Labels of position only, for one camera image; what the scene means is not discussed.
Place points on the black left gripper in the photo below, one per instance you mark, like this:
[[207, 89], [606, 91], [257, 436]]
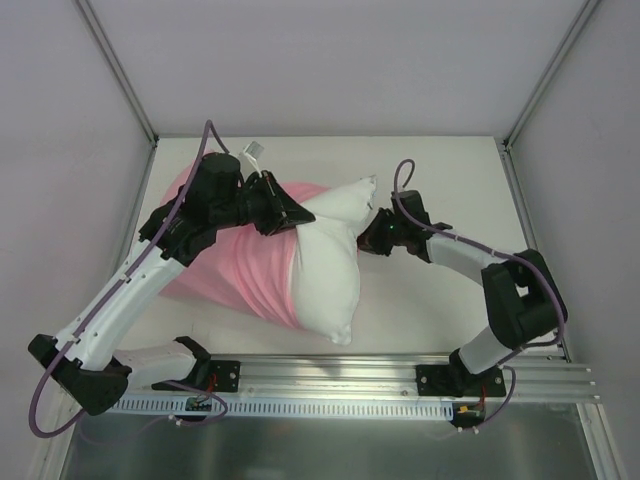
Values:
[[270, 204]]

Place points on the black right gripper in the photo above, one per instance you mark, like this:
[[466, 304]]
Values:
[[381, 233]]

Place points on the white pillow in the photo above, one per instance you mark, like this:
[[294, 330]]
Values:
[[325, 280]]

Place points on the pink pillowcase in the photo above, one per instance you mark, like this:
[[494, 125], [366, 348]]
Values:
[[246, 272]]

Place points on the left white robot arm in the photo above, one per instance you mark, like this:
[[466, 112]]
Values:
[[85, 359]]

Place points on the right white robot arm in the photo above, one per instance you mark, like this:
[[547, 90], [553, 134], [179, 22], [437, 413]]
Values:
[[521, 299]]

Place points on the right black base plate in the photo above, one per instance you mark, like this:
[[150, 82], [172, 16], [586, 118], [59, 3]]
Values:
[[440, 380]]

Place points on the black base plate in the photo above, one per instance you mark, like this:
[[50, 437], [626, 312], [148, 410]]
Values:
[[440, 380], [211, 375]]

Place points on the aluminium mounting rail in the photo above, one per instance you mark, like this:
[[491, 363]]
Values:
[[539, 378]]

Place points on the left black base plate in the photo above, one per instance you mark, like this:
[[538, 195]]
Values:
[[211, 375]]

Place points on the white slotted cable duct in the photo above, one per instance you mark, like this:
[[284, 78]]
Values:
[[412, 409]]

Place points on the left aluminium frame post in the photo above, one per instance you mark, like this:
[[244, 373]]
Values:
[[109, 55]]

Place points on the aluminium frame post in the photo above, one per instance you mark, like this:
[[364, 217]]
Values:
[[109, 55], [552, 68]]

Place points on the right aluminium frame post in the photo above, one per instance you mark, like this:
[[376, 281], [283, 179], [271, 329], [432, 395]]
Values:
[[552, 68]]

